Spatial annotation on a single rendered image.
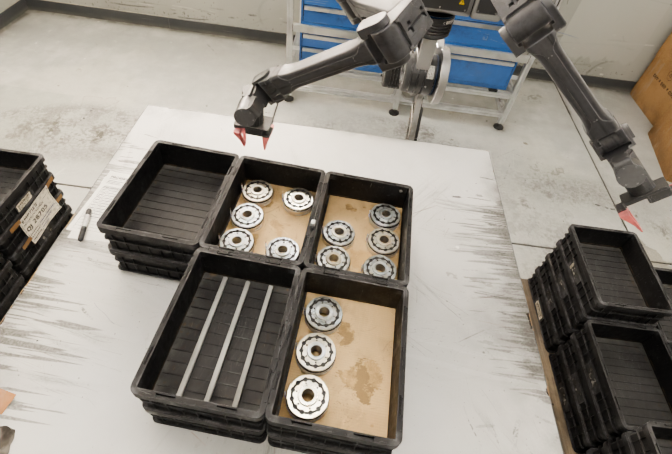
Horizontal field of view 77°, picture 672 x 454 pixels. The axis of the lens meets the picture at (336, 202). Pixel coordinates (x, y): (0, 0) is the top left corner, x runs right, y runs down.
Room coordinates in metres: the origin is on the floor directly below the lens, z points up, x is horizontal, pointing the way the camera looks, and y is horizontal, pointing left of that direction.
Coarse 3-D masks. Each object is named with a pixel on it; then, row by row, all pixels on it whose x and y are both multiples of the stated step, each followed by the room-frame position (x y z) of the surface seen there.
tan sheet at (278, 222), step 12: (276, 192) 1.01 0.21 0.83; (312, 192) 1.04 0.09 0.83; (240, 204) 0.94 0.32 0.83; (276, 204) 0.96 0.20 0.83; (264, 216) 0.90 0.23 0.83; (276, 216) 0.91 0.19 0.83; (288, 216) 0.91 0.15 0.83; (300, 216) 0.92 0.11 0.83; (228, 228) 0.83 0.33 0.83; (264, 228) 0.85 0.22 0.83; (276, 228) 0.86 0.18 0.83; (288, 228) 0.86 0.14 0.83; (300, 228) 0.87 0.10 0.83; (264, 240) 0.80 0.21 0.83; (300, 240) 0.82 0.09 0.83; (264, 252) 0.76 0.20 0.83
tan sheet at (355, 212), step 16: (336, 208) 0.98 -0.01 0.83; (352, 208) 0.99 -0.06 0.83; (368, 208) 1.00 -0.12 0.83; (400, 208) 1.03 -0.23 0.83; (352, 224) 0.92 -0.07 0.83; (368, 224) 0.93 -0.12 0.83; (400, 224) 0.95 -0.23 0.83; (320, 240) 0.83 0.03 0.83; (352, 256) 0.79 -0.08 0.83; (368, 256) 0.80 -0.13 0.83
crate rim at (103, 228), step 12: (156, 144) 1.06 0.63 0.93; (168, 144) 1.07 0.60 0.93; (180, 144) 1.08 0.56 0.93; (144, 156) 0.99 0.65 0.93; (132, 180) 0.89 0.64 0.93; (228, 180) 0.94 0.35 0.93; (120, 192) 0.83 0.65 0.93; (216, 204) 0.84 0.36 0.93; (108, 228) 0.69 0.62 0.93; (120, 228) 0.70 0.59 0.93; (204, 228) 0.74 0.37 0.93; (144, 240) 0.68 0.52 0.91; (156, 240) 0.68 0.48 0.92; (168, 240) 0.68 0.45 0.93; (180, 240) 0.69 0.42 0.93
